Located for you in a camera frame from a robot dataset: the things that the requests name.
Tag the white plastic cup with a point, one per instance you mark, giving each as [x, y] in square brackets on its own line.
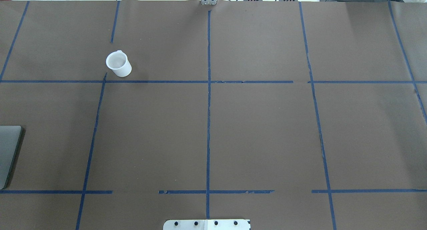
[118, 62]

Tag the grey closed laptop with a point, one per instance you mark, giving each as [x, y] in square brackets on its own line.
[9, 143]

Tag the white metal base plate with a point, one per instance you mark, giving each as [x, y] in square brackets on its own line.
[207, 224]

